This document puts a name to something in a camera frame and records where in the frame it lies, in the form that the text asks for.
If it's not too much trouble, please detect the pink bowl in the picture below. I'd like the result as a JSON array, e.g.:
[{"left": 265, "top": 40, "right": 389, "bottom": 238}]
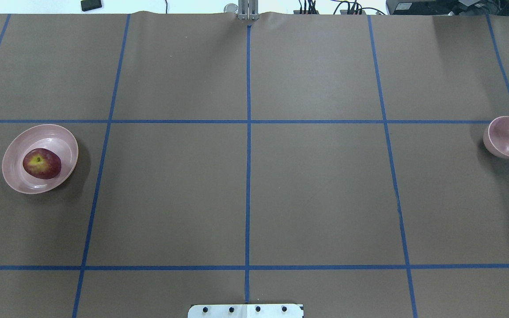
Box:
[{"left": 482, "top": 116, "right": 509, "bottom": 159}]

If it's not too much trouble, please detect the red yellow apple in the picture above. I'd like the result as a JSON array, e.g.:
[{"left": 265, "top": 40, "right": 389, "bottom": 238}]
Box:
[{"left": 22, "top": 148, "right": 62, "bottom": 180}]

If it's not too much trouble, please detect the pink plate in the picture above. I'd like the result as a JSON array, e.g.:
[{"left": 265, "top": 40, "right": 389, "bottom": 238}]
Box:
[{"left": 1, "top": 124, "right": 79, "bottom": 194}]

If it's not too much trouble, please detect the brown paper table cover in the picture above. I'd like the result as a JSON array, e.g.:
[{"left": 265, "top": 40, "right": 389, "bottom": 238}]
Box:
[{"left": 0, "top": 12, "right": 509, "bottom": 318}]

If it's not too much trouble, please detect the small black square sensor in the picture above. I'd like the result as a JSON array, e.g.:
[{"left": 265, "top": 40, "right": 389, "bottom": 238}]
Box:
[{"left": 80, "top": 0, "right": 103, "bottom": 12}]

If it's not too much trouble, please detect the aluminium frame post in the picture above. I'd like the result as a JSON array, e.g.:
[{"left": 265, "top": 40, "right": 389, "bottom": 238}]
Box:
[{"left": 236, "top": 0, "right": 260, "bottom": 21}]

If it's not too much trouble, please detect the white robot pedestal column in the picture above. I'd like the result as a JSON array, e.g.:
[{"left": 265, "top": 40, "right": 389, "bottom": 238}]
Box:
[{"left": 187, "top": 303, "right": 304, "bottom": 318}]

